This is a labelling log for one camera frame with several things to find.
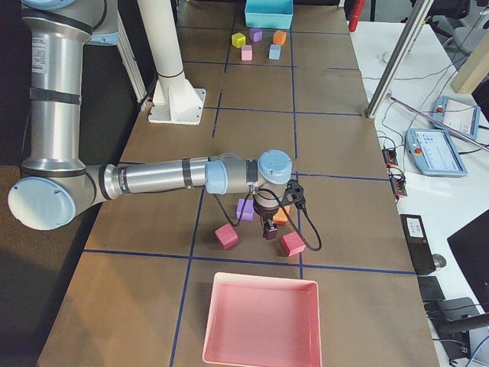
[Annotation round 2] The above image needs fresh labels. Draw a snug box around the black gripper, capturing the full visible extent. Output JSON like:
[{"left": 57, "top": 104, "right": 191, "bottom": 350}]
[{"left": 253, "top": 199, "right": 280, "bottom": 240}]

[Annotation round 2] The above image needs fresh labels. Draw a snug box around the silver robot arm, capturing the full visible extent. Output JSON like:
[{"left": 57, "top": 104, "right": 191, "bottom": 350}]
[{"left": 8, "top": 1, "right": 292, "bottom": 239}]

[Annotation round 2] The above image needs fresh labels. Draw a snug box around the orange foam block near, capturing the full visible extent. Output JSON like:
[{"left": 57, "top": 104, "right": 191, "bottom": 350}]
[{"left": 273, "top": 206, "right": 290, "bottom": 226}]

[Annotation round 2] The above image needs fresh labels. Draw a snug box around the orange foam block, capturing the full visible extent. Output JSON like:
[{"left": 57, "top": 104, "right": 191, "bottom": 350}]
[
  {"left": 273, "top": 206, "right": 290, "bottom": 226},
  {"left": 273, "top": 31, "right": 287, "bottom": 46}
]

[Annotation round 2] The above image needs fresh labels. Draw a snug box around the purple foam block near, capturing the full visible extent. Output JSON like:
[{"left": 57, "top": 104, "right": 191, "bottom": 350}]
[{"left": 235, "top": 198, "right": 254, "bottom": 222}]

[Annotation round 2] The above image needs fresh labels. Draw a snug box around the purple foam block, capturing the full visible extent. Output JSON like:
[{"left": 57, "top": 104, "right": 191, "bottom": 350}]
[
  {"left": 249, "top": 28, "right": 263, "bottom": 43},
  {"left": 235, "top": 198, "right": 254, "bottom": 222}
]

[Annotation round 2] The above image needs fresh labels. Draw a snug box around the red foam block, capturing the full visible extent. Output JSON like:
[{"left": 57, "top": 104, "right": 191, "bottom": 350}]
[{"left": 280, "top": 231, "right": 306, "bottom": 257}]

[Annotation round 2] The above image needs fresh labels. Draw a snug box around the magenta foam block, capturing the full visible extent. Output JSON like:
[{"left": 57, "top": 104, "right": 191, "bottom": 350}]
[{"left": 214, "top": 223, "right": 238, "bottom": 250}]

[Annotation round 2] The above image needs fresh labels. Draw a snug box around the pink plastic tray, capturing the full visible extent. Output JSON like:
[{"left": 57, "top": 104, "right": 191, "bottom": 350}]
[{"left": 202, "top": 272, "right": 322, "bottom": 366}]

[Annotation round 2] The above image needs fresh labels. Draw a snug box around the orange black adapter lower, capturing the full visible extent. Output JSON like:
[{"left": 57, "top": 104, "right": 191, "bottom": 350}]
[{"left": 389, "top": 173, "right": 407, "bottom": 199}]

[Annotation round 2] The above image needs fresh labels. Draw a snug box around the orange black adapter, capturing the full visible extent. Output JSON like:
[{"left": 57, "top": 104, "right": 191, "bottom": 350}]
[
  {"left": 389, "top": 173, "right": 407, "bottom": 199},
  {"left": 382, "top": 148, "right": 398, "bottom": 167}
]

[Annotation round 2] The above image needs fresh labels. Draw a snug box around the orange black adapter upper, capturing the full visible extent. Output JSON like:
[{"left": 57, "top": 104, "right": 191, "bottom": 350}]
[{"left": 382, "top": 148, "right": 398, "bottom": 167}]

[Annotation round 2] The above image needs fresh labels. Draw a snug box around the black power box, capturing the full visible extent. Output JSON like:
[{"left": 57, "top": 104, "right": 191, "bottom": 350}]
[{"left": 400, "top": 214, "right": 436, "bottom": 275}]

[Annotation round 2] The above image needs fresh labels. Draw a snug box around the light blue foam block far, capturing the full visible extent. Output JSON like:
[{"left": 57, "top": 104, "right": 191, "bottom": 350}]
[{"left": 268, "top": 44, "right": 281, "bottom": 60}]

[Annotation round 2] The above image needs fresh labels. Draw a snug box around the pink foam block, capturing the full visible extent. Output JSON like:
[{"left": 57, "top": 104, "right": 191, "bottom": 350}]
[{"left": 241, "top": 44, "right": 253, "bottom": 61}]

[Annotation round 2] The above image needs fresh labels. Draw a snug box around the near teach pendant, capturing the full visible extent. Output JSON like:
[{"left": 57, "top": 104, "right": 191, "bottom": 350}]
[{"left": 405, "top": 128, "right": 468, "bottom": 177}]

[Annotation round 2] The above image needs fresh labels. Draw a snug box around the teach pendant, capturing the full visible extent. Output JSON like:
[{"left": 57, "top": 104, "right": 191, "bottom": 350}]
[
  {"left": 405, "top": 128, "right": 468, "bottom": 177},
  {"left": 432, "top": 96, "right": 481, "bottom": 139}
]

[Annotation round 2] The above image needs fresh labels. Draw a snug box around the reacher grabber stick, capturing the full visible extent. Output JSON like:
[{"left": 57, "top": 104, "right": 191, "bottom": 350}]
[{"left": 386, "top": 93, "right": 489, "bottom": 150}]

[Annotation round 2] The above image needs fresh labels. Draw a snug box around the yellow foam block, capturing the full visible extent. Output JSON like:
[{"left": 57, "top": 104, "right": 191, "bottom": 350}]
[{"left": 232, "top": 32, "right": 246, "bottom": 49}]

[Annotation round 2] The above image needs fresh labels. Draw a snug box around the orange foam block far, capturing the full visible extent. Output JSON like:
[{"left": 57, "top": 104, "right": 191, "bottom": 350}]
[{"left": 273, "top": 31, "right": 287, "bottom": 46}]

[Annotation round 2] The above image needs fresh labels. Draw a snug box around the purple foam block far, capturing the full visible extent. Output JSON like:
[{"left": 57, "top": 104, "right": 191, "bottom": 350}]
[{"left": 249, "top": 28, "right": 263, "bottom": 43}]

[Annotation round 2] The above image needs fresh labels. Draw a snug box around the black monitor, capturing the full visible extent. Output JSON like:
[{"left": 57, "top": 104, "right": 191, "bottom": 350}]
[{"left": 448, "top": 215, "right": 488, "bottom": 311}]

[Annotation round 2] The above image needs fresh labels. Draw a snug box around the blue plastic bin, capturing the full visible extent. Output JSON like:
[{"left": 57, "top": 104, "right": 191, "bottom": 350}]
[{"left": 244, "top": 0, "right": 293, "bottom": 30}]

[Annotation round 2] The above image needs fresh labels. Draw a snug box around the far teach pendant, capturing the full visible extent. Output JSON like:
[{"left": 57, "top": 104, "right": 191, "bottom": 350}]
[{"left": 432, "top": 96, "right": 481, "bottom": 139}]

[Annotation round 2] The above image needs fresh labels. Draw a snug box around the red fire extinguisher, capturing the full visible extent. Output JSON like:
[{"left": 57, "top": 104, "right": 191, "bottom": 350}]
[{"left": 348, "top": 0, "right": 365, "bottom": 32}]

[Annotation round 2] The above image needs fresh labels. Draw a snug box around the black camera cable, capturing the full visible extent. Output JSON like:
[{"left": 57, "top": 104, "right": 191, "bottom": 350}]
[{"left": 212, "top": 190, "right": 322, "bottom": 252}]

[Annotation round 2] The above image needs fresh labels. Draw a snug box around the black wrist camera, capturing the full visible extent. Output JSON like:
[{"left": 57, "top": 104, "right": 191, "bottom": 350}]
[{"left": 282, "top": 179, "right": 306, "bottom": 210}]

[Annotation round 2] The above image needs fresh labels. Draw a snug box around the white pedestal column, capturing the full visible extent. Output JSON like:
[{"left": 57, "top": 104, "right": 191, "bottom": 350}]
[{"left": 138, "top": 0, "right": 206, "bottom": 125}]

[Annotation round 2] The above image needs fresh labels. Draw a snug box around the aluminium frame post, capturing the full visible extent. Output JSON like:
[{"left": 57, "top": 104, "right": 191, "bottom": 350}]
[{"left": 365, "top": 0, "right": 434, "bottom": 119}]

